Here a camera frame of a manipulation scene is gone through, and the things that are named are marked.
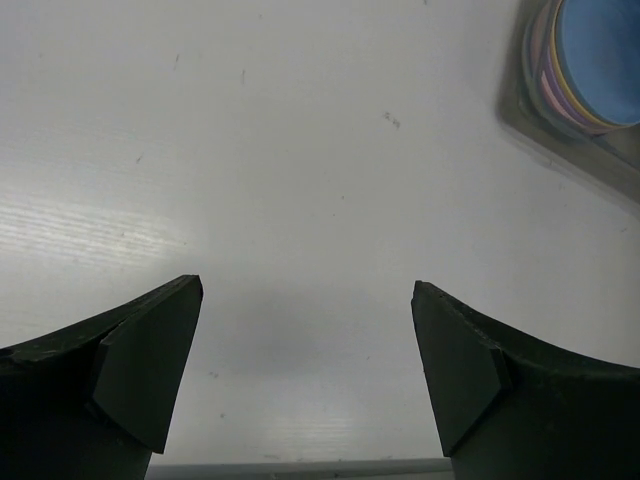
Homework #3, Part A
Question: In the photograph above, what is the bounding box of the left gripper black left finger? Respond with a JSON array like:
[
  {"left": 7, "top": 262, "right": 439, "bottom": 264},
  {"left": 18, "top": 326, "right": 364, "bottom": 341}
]
[{"left": 1, "top": 275, "right": 203, "bottom": 479}]

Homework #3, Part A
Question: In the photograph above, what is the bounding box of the purple plate front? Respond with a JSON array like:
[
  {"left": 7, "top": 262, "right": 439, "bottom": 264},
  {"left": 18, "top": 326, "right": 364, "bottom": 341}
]
[{"left": 538, "top": 19, "right": 600, "bottom": 136}]

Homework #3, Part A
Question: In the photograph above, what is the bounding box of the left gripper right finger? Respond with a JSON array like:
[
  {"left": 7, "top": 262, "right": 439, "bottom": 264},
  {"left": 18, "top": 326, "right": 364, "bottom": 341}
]
[{"left": 411, "top": 281, "right": 639, "bottom": 479}]

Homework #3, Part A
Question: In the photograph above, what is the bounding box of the blue plate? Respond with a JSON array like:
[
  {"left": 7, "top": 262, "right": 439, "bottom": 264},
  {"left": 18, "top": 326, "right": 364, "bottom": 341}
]
[{"left": 556, "top": 1, "right": 639, "bottom": 126}]

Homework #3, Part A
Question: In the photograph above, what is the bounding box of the clear plastic bin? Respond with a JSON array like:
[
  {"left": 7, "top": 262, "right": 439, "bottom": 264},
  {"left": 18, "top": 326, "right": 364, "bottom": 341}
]
[{"left": 496, "top": 1, "right": 639, "bottom": 211}]

